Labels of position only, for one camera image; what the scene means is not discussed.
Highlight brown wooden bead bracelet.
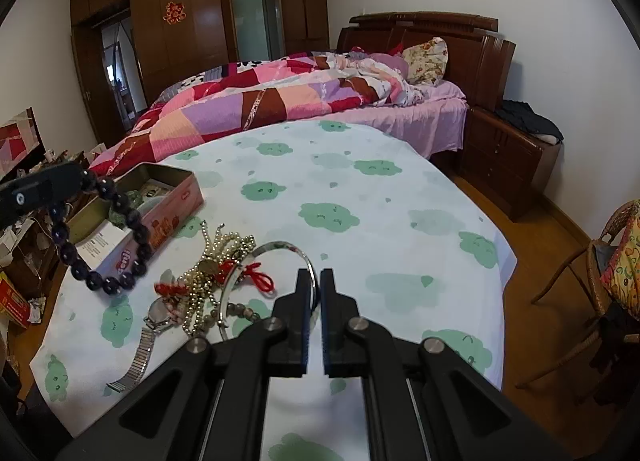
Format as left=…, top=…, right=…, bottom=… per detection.
left=220, top=301, right=262, bottom=337

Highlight wicker chair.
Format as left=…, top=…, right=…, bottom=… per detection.
left=517, top=201, right=640, bottom=404

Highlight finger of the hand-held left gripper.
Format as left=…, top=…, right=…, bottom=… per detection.
left=0, top=162, right=87, bottom=231

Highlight dark purple bead bracelet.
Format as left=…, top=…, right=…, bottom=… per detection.
left=48, top=170, right=154, bottom=298

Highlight wooden nightstand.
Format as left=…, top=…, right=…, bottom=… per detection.
left=460, top=106, right=562, bottom=222

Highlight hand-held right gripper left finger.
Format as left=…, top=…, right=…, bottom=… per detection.
left=55, top=268, right=321, bottom=461

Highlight patchwork quilt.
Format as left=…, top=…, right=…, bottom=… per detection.
left=90, top=51, right=426, bottom=177

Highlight white paper leaflet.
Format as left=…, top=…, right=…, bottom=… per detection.
left=75, top=231, right=131, bottom=269

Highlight dark garment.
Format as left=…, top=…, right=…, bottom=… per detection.
left=590, top=301, right=640, bottom=407

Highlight silver metal band wristwatch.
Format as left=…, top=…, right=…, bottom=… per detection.
left=106, top=298, right=176, bottom=392

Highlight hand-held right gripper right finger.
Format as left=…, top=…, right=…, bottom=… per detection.
left=320, top=268, right=571, bottom=461

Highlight purple pillow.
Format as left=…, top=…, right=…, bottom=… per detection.
left=367, top=52, right=408, bottom=74

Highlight pearl necklace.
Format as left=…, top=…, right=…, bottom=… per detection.
left=187, top=221, right=257, bottom=292

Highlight silver bead chain necklace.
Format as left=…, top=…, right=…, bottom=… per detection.
left=181, top=286, right=223, bottom=339

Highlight colourful patterned cushion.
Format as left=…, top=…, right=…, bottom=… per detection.
left=600, top=218, right=640, bottom=322

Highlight red cardboard box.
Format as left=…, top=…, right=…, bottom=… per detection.
left=0, top=271, right=32, bottom=329

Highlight floral pillow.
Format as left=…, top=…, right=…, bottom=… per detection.
left=402, top=37, right=448, bottom=86

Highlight brown wooden wardrobe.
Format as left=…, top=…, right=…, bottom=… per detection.
left=70, top=0, right=331, bottom=132

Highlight white jade bangle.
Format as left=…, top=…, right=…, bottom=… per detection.
left=220, top=240, right=319, bottom=342

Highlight pink bed sheet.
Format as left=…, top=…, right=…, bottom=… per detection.
left=87, top=80, right=468, bottom=177

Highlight pink metal tin box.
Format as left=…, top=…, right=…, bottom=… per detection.
left=66, top=164, right=205, bottom=282

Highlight dark wooden headboard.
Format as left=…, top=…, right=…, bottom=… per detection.
left=336, top=11, right=516, bottom=114

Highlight dark folded clothes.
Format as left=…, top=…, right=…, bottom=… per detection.
left=495, top=100, right=564, bottom=144

